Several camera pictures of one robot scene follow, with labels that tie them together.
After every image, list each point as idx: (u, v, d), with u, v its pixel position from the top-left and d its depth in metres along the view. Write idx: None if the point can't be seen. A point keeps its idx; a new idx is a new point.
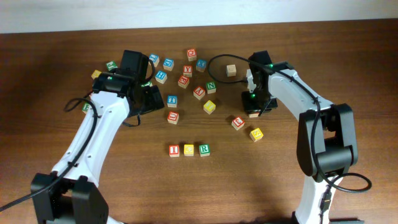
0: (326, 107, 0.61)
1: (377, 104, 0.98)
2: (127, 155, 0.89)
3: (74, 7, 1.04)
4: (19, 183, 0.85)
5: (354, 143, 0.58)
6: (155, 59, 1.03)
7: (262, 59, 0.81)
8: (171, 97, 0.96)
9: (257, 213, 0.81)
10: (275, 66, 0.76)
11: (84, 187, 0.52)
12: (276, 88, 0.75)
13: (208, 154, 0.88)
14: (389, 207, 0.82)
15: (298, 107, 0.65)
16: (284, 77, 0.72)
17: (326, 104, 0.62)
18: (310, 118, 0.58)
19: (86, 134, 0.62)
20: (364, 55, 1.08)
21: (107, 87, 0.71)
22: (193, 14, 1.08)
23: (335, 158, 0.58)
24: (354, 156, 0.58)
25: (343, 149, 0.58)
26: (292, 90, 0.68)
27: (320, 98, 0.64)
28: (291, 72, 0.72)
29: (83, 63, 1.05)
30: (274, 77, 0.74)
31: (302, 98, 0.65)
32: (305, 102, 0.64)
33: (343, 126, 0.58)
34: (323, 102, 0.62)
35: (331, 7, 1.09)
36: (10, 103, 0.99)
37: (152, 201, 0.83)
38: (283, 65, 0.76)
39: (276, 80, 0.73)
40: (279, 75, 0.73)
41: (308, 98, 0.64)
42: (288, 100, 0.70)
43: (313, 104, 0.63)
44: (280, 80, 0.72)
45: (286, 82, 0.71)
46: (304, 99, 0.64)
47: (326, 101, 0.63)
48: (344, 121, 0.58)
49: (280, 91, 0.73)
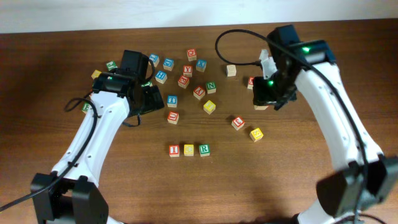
0: (372, 158, 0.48)
1: (377, 104, 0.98)
2: (127, 155, 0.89)
3: (74, 7, 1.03)
4: (20, 182, 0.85)
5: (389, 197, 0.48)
6: (155, 59, 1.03)
7: (285, 37, 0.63)
8: (171, 97, 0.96)
9: (256, 213, 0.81)
10: (311, 52, 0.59)
11: (84, 186, 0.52)
12: (307, 91, 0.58)
13: (208, 154, 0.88)
14: (388, 207, 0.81)
15: (336, 142, 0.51)
16: (324, 83, 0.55)
17: (372, 155, 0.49)
18: (352, 177, 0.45)
19: (86, 134, 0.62)
20: (364, 55, 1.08)
21: (107, 87, 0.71)
22: (193, 14, 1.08)
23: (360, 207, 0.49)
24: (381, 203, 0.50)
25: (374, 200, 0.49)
26: (333, 107, 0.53)
27: (367, 138, 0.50)
28: (331, 76, 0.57)
29: (83, 63, 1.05)
30: (311, 76, 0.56)
31: (346, 132, 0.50)
32: (347, 140, 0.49)
33: (386, 185, 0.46)
34: (369, 151, 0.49)
35: (332, 7, 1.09)
36: (11, 103, 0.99)
37: (151, 201, 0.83)
38: (319, 50, 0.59)
39: (313, 81, 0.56)
40: (316, 75, 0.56)
41: (354, 137, 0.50)
42: (326, 119, 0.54)
43: (357, 148, 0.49)
44: (319, 86, 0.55)
45: (326, 93, 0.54)
46: (347, 138, 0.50)
47: (374, 149, 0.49)
48: (389, 182, 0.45)
49: (317, 101, 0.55)
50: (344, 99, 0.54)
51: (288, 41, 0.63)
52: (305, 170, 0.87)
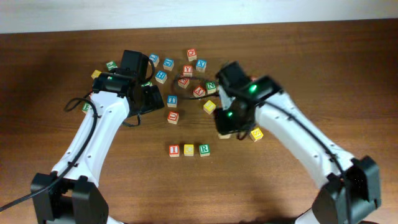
0: (348, 165, 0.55)
1: (377, 104, 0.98)
2: (127, 155, 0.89)
3: (74, 6, 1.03)
4: (20, 182, 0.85)
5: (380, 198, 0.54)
6: (155, 59, 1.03)
7: (234, 79, 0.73)
8: (171, 97, 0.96)
9: (256, 213, 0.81)
10: (260, 89, 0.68)
11: (84, 186, 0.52)
12: (270, 124, 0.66)
13: (208, 154, 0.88)
14: (388, 208, 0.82)
15: (311, 162, 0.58)
16: (278, 112, 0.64)
17: (347, 161, 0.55)
18: (336, 188, 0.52)
19: (86, 134, 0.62)
20: (364, 55, 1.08)
21: (107, 87, 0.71)
22: (193, 14, 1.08)
23: (361, 214, 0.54)
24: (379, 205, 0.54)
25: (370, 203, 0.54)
26: (295, 134, 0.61)
27: (336, 149, 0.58)
28: (285, 104, 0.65)
29: (83, 63, 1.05)
30: (266, 111, 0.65)
31: (314, 150, 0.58)
32: (319, 157, 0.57)
33: (370, 183, 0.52)
34: (342, 158, 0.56)
35: (331, 7, 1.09)
36: (11, 102, 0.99)
37: (152, 201, 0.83)
38: (267, 86, 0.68)
39: (270, 117, 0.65)
40: (271, 108, 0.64)
41: (323, 152, 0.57)
42: (294, 146, 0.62)
43: (330, 161, 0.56)
44: (277, 117, 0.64)
45: (285, 121, 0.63)
46: (318, 155, 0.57)
47: (345, 155, 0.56)
48: (369, 180, 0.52)
49: (282, 132, 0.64)
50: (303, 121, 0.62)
51: (238, 83, 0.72)
52: (304, 170, 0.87)
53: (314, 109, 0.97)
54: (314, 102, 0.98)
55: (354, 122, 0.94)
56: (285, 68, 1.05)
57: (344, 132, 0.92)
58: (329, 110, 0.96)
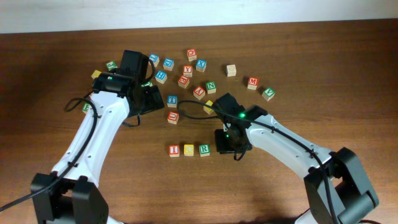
0: (326, 158, 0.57)
1: (377, 104, 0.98)
2: (127, 155, 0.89)
3: (74, 6, 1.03)
4: (20, 182, 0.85)
5: (369, 187, 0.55)
6: (155, 59, 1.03)
7: (227, 106, 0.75)
8: (171, 97, 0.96)
9: (256, 213, 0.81)
10: (249, 116, 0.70)
11: (84, 186, 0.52)
12: (258, 140, 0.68)
13: (208, 154, 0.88)
14: (388, 207, 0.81)
15: (296, 165, 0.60)
16: (263, 127, 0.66)
17: (325, 154, 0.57)
18: (318, 180, 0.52)
19: (86, 134, 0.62)
20: (364, 55, 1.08)
21: (107, 87, 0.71)
22: (193, 14, 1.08)
23: (356, 210, 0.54)
24: (374, 199, 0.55)
25: (361, 196, 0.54)
26: (279, 142, 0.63)
27: (315, 147, 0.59)
28: (268, 120, 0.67)
29: (83, 63, 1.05)
30: (251, 129, 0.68)
31: (295, 152, 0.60)
32: (300, 157, 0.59)
33: (352, 173, 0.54)
34: (321, 154, 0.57)
35: (332, 7, 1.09)
36: (11, 103, 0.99)
37: (152, 201, 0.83)
38: (255, 112, 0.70)
39: (257, 133, 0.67)
40: (257, 127, 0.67)
41: (303, 152, 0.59)
42: (282, 155, 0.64)
43: (311, 158, 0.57)
44: (261, 132, 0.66)
45: (268, 133, 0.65)
46: (299, 155, 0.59)
47: (323, 150, 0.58)
48: (351, 170, 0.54)
49: (268, 145, 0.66)
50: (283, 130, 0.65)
51: (232, 111, 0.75)
52: None
53: (314, 109, 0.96)
54: (314, 102, 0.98)
55: (354, 122, 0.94)
56: (286, 68, 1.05)
57: (344, 132, 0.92)
58: (329, 110, 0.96)
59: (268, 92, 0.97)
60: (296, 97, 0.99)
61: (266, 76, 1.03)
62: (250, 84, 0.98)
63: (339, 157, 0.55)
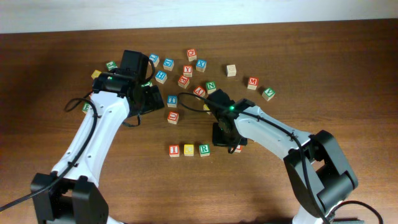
0: (306, 140, 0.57)
1: (377, 104, 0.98)
2: (127, 155, 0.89)
3: (74, 6, 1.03)
4: (20, 182, 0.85)
5: (348, 168, 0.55)
6: (155, 59, 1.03)
7: (219, 100, 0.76)
8: (171, 97, 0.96)
9: (256, 213, 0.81)
10: (238, 107, 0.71)
11: (84, 186, 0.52)
12: (245, 130, 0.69)
13: (208, 154, 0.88)
14: (388, 207, 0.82)
15: (278, 149, 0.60)
16: (250, 117, 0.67)
17: (305, 137, 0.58)
18: (297, 160, 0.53)
19: (86, 134, 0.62)
20: (364, 55, 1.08)
21: (107, 87, 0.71)
22: (193, 14, 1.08)
23: (336, 189, 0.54)
24: (353, 179, 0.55)
25: (340, 177, 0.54)
26: (263, 128, 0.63)
27: (296, 132, 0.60)
28: (255, 110, 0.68)
29: (84, 63, 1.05)
30: (239, 119, 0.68)
31: (277, 136, 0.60)
32: (282, 140, 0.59)
33: (331, 154, 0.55)
34: (301, 136, 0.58)
35: (332, 8, 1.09)
36: (12, 103, 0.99)
37: (152, 200, 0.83)
38: (243, 104, 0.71)
39: (244, 123, 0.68)
40: (244, 117, 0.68)
41: (284, 135, 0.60)
42: (266, 142, 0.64)
43: (290, 140, 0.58)
44: (247, 122, 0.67)
45: (254, 122, 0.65)
46: (280, 138, 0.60)
47: (303, 133, 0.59)
48: (329, 150, 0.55)
49: (255, 134, 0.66)
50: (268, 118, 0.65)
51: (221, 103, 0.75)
52: None
53: (314, 109, 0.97)
54: (314, 102, 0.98)
55: (354, 122, 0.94)
56: (286, 68, 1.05)
57: (344, 132, 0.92)
58: (329, 110, 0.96)
59: (268, 92, 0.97)
60: (296, 97, 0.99)
61: (265, 76, 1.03)
62: (250, 84, 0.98)
63: (318, 139, 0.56)
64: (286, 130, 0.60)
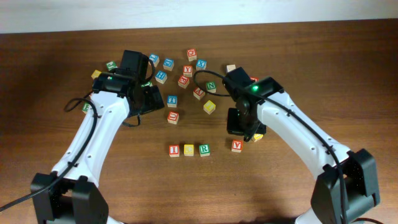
0: (344, 157, 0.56)
1: (377, 104, 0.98)
2: (127, 155, 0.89)
3: (74, 7, 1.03)
4: (20, 182, 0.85)
5: (377, 191, 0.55)
6: (155, 59, 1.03)
7: (240, 81, 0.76)
8: (171, 97, 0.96)
9: (255, 213, 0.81)
10: (261, 88, 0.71)
11: (85, 187, 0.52)
12: (272, 122, 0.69)
13: (208, 154, 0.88)
14: (388, 208, 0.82)
15: (308, 154, 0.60)
16: (278, 109, 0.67)
17: (342, 154, 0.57)
18: (335, 180, 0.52)
19: (86, 134, 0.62)
20: (364, 55, 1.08)
21: (107, 87, 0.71)
22: (193, 14, 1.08)
23: (357, 206, 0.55)
24: (377, 200, 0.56)
25: (366, 197, 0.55)
26: (296, 129, 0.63)
27: (334, 145, 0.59)
28: (286, 102, 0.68)
29: (84, 63, 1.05)
30: (267, 108, 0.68)
31: (311, 143, 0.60)
32: (316, 149, 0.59)
33: (367, 177, 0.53)
34: (338, 151, 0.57)
35: (333, 8, 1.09)
36: (11, 103, 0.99)
37: (152, 200, 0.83)
38: (268, 86, 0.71)
39: (270, 113, 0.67)
40: (271, 105, 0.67)
41: (319, 144, 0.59)
42: (294, 141, 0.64)
43: (327, 155, 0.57)
44: (276, 114, 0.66)
45: (284, 116, 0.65)
46: (314, 146, 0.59)
47: (340, 147, 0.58)
48: (366, 173, 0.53)
49: (281, 127, 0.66)
50: (301, 116, 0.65)
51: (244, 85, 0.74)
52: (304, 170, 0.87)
53: (314, 109, 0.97)
54: (314, 102, 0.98)
55: (353, 122, 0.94)
56: (286, 68, 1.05)
57: (344, 132, 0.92)
58: (329, 111, 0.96)
59: None
60: (296, 97, 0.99)
61: (265, 76, 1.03)
62: None
63: (357, 160, 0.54)
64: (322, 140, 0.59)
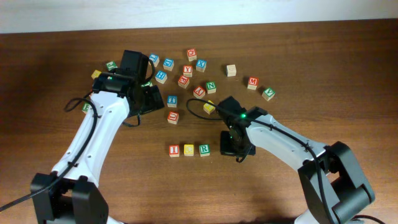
0: (321, 152, 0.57)
1: (377, 104, 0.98)
2: (127, 155, 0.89)
3: (74, 7, 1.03)
4: (20, 182, 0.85)
5: (364, 181, 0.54)
6: (155, 59, 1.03)
7: (231, 108, 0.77)
8: (171, 97, 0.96)
9: (256, 213, 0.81)
10: (249, 115, 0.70)
11: (84, 186, 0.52)
12: (258, 140, 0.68)
13: (208, 154, 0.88)
14: (388, 208, 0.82)
15: (293, 159, 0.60)
16: (262, 126, 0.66)
17: (320, 148, 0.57)
18: (313, 172, 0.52)
19: (85, 134, 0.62)
20: (364, 55, 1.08)
21: (107, 87, 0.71)
22: (193, 14, 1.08)
23: (351, 202, 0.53)
24: (370, 192, 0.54)
25: (356, 190, 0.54)
26: (277, 139, 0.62)
27: (311, 142, 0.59)
28: (268, 119, 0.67)
29: (84, 63, 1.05)
30: (251, 129, 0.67)
31: (291, 147, 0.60)
32: (296, 152, 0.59)
33: (347, 166, 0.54)
34: (316, 147, 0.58)
35: (332, 8, 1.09)
36: (11, 103, 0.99)
37: (152, 200, 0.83)
38: (255, 112, 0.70)
39: (255, 131, 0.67)
40: (255, 125, 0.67)
41: (298, 145, 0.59)
42: (280, 151, 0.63)
43: (305, 152, 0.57)
44: (260, 130, 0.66)
45: (267, 131, 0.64)
46: (295, 149, 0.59)
47: (318, 144, 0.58)
48: (345, 162, 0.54)
49: (267, 142, 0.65)
50: (281, 127, 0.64)
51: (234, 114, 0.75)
52: None
53: (314, 109, 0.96)
54: (314, 102, 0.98)
55: (353, 122, 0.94)
56: (285, 68, 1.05)
57: (344, 132, 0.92)
58: (329, 111, 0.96)
59: (268, 92, 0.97)
60: (296, 97, 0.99)
61: (265, 76, 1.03)
62: (250, 84, 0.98)
63: (333, 151, 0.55)
64: (300, 141, 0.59)
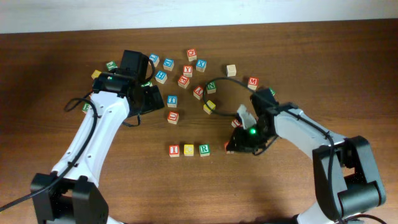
0: (339, 141, 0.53)
1: (377, 105, 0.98)
2: (127, 155, 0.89)
3: (74, 7, 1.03)
4: (21, 182, 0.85)
5: (379, 180, 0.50)
6: (155, 59, 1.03)
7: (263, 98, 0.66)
8: (171, 97, 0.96)
9: (256, 213, 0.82)
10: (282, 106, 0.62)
11: (84, 186, 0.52)
12: (280, 128, 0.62)
13: (208, 154, 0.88)
14: (388, 208, 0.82)
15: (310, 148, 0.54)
16: (290, 115, 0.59)
17: (338, 138, 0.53)
18: (326, 154, 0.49)
19: (86, 134, 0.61)
20: (364, 55, 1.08)
21: (107, 87, 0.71)
22: (193, 14, 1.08)
23: (359, 198, 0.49)
24: (381, 194, 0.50)
25: (367, 187, 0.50)
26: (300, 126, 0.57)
27: (331, 132, 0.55)
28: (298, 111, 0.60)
29: (84, 63, 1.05)
30: (278, 117, 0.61)
31: (311, 133, 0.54)
32: (316, 138, 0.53)
33: (363, 160, 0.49)
34: (335, 137, 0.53)
35: (333, 8, 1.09)
36: (11, 102, 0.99)
37: (152, 200, 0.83)
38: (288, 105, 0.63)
39: (281, 119, 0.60)
40: (283, 114, 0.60)
41: (319, 134, 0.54)
42: (300, 140, 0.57)
43: (324, 139, 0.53)
44: (286, 119, 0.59)
45: (293, 120, 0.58)
46: (315, 136, 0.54)
47: (337, 134, 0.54)
48: (362, 155, 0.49)
49: (291, 132, 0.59)
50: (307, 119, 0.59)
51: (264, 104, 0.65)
52: (305, 170, 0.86)
53: (314, 109, 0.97)
54: (314, 103, 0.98)
55: (354, 122, 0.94)
56: (285, 68, 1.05)
57: (344, 132, 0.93)
58: (329, 110, 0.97)
59: None
60: (296, 97, 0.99)
61: (265, 76, 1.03)
62: (250, 84, 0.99)
63: (352, 142, 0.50)
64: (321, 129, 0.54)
